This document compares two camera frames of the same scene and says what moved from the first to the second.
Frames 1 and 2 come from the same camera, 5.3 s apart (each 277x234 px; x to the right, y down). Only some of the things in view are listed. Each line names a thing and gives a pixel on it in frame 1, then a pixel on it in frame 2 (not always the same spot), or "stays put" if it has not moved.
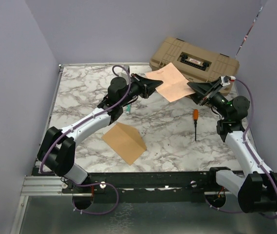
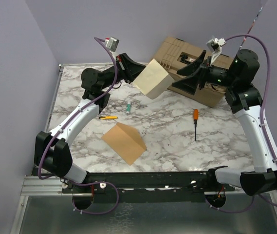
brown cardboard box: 126,141 stays put
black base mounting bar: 147,187 stays put
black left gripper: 147,86 → 133,69
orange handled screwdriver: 195,118 stays put
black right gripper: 202,88 → 189,84
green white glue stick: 128,108 stays put
